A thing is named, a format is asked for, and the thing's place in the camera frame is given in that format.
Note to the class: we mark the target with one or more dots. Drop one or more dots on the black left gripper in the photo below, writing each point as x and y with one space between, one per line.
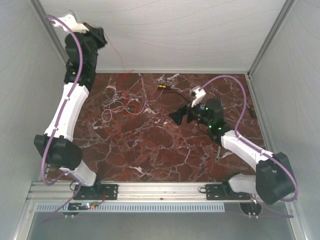
97 33

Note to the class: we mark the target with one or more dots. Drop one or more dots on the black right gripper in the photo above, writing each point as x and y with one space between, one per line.
177 115

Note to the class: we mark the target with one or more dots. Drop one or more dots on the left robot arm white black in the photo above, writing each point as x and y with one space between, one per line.
56 145

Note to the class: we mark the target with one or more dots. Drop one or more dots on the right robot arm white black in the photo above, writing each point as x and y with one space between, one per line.
273 179

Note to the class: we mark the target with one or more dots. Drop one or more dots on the yellow black screwdriver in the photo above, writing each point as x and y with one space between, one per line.
171 89

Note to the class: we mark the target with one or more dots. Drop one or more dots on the silver ratchet wrench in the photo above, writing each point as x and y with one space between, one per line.
218 154

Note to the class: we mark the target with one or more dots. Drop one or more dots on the black small tool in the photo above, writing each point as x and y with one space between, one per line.
252 112

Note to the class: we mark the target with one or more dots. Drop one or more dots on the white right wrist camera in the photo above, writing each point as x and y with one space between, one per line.
198 94

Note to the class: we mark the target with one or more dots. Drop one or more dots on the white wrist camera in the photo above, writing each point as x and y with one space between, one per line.
69 23
198 94

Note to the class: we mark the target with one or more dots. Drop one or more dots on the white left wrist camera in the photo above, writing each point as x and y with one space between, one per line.
69 23

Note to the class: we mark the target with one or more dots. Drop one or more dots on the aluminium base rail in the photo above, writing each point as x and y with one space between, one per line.
128 192

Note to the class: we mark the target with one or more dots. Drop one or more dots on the grey slotted cable duct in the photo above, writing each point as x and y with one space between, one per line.
148 207

